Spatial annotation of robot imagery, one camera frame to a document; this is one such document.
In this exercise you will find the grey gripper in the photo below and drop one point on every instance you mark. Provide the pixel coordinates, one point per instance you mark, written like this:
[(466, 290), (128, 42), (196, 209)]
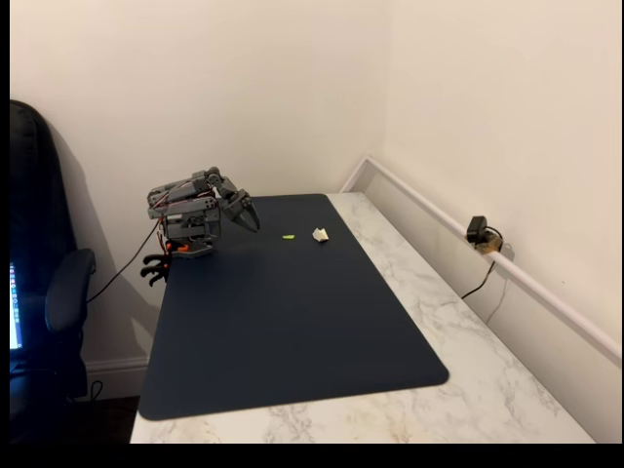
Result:
[(240, 208)]

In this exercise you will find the small white object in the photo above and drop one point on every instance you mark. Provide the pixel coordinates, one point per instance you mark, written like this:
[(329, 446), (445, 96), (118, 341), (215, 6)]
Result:
[(320, 235)]

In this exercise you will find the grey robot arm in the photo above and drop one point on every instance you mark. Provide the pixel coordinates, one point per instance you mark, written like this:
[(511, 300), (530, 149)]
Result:
[(187, 214)]

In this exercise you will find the dark blue desk mat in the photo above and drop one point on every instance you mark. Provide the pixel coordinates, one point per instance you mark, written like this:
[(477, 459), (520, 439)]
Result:
[(292, 317)]

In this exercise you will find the black clamp with orange tips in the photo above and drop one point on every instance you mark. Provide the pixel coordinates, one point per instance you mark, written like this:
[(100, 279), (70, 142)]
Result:
[(155, 273)]

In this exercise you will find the white baseboard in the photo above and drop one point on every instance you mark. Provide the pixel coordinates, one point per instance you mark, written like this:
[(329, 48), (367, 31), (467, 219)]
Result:
[(117, 371)]

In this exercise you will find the black office chair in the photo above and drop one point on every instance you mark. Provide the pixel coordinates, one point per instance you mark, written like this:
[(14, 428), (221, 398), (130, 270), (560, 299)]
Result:
[(39, 219)]

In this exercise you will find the black webcam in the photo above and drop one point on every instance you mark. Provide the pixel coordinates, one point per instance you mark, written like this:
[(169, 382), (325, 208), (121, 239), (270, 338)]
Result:
[(476, 228)]

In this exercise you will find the laptop screen edge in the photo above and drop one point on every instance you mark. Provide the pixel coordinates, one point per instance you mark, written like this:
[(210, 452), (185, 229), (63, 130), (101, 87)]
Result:
[(15, 307)]

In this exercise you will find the brown webcam mount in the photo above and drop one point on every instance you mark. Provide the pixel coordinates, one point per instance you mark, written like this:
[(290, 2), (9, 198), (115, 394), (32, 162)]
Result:
[(490, 245)]

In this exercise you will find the white wall ledge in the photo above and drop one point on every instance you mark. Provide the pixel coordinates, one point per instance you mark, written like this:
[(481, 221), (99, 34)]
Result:
[(512, 265)]

